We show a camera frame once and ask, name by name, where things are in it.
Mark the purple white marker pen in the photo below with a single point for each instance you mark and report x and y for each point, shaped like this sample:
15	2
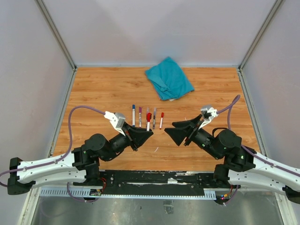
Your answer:
140	117

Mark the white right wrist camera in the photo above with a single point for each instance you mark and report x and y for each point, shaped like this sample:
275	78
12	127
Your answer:
208	113

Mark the dark blue thin pen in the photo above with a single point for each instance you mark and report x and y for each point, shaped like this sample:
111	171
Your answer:
154	117

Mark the blue white marker pen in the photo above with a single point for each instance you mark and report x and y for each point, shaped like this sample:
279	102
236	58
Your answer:
133	115

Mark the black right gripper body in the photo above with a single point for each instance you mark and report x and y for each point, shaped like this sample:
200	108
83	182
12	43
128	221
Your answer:
202	139

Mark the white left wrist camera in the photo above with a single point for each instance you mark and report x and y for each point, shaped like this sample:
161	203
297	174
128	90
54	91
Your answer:
117	121

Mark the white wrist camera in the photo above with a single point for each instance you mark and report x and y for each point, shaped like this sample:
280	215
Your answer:
208	113
117	121

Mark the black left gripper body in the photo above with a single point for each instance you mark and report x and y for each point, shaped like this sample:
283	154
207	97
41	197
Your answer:
120	142

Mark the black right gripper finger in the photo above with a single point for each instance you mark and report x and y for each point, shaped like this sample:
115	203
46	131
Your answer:
180	134
194	121

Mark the white red pen horizontal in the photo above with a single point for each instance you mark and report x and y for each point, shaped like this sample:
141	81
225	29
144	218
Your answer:
161	120

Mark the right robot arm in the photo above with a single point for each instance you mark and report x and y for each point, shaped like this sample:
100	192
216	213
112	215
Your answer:
242	166

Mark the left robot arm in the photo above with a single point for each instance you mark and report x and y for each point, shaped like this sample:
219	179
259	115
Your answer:
79	167

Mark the red black pen cap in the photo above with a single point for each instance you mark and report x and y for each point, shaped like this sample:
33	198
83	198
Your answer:
149	115

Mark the teal folded cloth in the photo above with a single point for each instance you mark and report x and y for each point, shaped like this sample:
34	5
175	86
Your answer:
169	80

